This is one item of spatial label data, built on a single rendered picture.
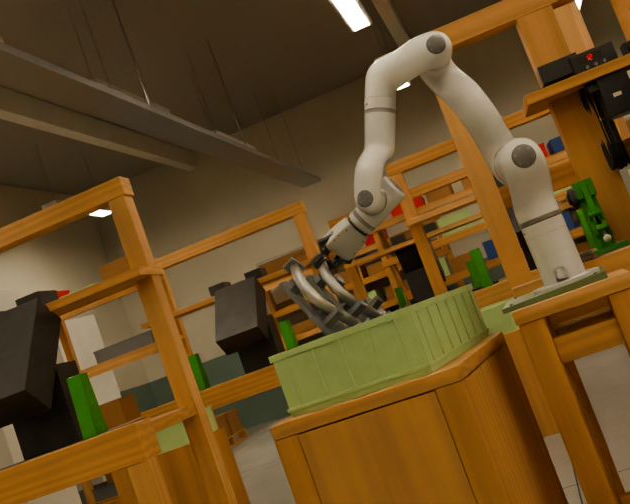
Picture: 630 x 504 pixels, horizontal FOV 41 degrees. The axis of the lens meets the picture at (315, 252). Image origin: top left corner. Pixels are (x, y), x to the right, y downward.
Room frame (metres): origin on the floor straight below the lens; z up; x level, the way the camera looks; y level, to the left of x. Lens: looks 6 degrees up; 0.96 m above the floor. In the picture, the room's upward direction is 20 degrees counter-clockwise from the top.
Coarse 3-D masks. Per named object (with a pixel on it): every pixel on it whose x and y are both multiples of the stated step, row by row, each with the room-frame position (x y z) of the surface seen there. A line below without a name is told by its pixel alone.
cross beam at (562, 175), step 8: (624, 144) 3.19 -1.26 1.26; (552, 168) 3.24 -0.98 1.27; (560, 168) 3.23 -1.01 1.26; (568, 168) 3.23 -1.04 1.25; (552, 176) 3.24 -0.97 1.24; (560, 176) 3.23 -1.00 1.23; (568, 176) 3.23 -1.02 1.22; (552, 184) 3.24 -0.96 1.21; (560, 184) 3.24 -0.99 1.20; (568, 184) 3.23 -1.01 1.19; (504, 192) 3.28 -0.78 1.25; (504, 200) 3.28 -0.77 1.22
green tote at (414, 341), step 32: (384, 320) 2.06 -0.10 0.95; (416, 320) 2.06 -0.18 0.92; (448, 320) 2.29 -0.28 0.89; (480, 320) 2.55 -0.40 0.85; (288, 352) 2.18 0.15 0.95; (320, 352) 2.15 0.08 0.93; (352, 352) 2.11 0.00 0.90; (384, 352) 2.08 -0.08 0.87; (416, 352) 2.05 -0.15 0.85; (448, 352) 2.18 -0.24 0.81; (288, 384) 2.20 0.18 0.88; (320, 384) 2.16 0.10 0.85; (352, 384) 2.13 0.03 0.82; (384, 384) 2.09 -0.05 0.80
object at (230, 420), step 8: (216, 416) 11.61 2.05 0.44; (224, 416) 11.46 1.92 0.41; (232, 416) 11.74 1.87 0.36; (224, 424) 11.36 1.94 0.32; (232, 424) 11.62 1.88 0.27; (240, 424) 11.99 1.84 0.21; (232, 432) 11.51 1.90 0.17; (240, 432) 12.00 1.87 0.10; (232, 440) 11.45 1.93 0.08; (240, 440) 11.71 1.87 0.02
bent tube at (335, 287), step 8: (312, 264) 2.46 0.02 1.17; (320, 272) 2.42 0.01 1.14; (328, 272) 2.40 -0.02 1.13; (328, 280) 2.38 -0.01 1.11; (336, 288) 2.37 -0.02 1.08; (344, 296) 2.38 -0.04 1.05; (352, 296) 2.39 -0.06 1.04; (352, 304) 2.39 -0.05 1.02; (368, 312) 2.43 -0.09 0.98; (376, 312) 2.45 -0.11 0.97
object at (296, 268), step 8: (288, 264) 2.30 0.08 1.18; (296, 264) 2.29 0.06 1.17; (296, 272) 2.26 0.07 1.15; (296, 280) 2.24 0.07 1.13; (304, 280) 2.24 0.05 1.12; (304, 288) 2.22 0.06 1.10; (312, 288) 2.23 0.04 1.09; (312, 296) 2.22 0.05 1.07; (320, 296) 2.23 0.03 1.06; (320, 304) 2.22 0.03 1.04; (328, 304) 2.23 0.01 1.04; (328, 312) 2.24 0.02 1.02; (344, 312) 2.27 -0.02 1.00; (344, 320) 2.28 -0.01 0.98; (352, 320) 2.29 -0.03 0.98; (360, 320) 2.32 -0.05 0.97
